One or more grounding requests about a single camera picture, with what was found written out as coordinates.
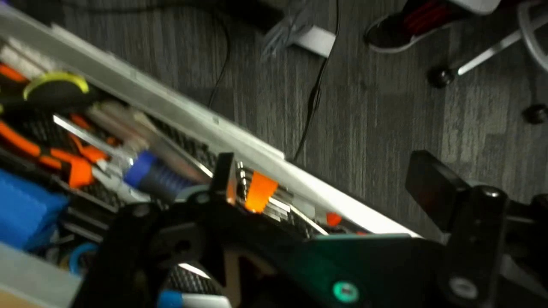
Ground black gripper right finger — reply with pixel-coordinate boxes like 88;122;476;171
406;151;469;231

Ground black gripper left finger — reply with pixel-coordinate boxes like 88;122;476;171
211;152;237;204

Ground grey metal tool drawer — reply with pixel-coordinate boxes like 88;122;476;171
0;3;422;293

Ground orange hex key holder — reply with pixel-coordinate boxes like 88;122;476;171
245;171;279;214

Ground black red shoe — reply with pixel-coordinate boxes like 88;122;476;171
363;0;504;53

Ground blue plastic box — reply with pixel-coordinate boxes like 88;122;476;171
0;171;69;252

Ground blue black handled screwdriver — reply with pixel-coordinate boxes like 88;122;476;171
93;151;194;204

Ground black floor cable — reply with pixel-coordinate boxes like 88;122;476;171
291;0;343;164

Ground orange handled pliers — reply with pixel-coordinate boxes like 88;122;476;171
0;63;106;188

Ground black yellow handled screwdriver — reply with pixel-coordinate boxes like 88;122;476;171
0;72;105;115

